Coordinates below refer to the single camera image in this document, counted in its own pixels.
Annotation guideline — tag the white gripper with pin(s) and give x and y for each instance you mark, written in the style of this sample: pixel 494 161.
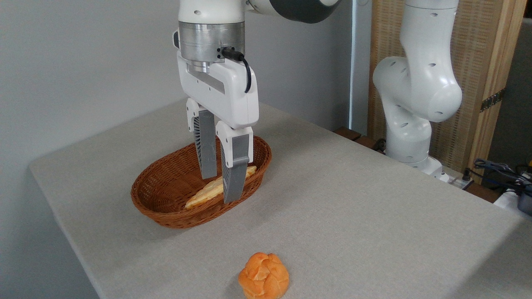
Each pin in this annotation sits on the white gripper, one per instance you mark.
pixel 228 93

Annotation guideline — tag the round bread bun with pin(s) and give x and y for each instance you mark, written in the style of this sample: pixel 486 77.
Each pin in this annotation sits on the round bread bun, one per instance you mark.
pixel 263 276

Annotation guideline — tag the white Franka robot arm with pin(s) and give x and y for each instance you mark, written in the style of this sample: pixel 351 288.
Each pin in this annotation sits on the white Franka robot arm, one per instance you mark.
pixel 419 79

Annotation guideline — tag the long flat bread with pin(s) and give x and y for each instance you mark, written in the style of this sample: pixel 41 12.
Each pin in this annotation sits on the long flat bread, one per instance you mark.
pixel 208 192

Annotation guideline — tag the brown wicker basket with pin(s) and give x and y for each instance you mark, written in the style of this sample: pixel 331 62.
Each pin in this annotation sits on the brown wicker basket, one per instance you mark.
pixel 166 199

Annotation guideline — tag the metal screen hinge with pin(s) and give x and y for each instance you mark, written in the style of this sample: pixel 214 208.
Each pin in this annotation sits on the metal screen hinge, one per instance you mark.
pixel 492 100

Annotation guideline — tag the white vertical frame post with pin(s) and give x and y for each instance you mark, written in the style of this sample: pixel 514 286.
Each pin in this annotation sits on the white vertical frame post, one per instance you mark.
pixel 358 62

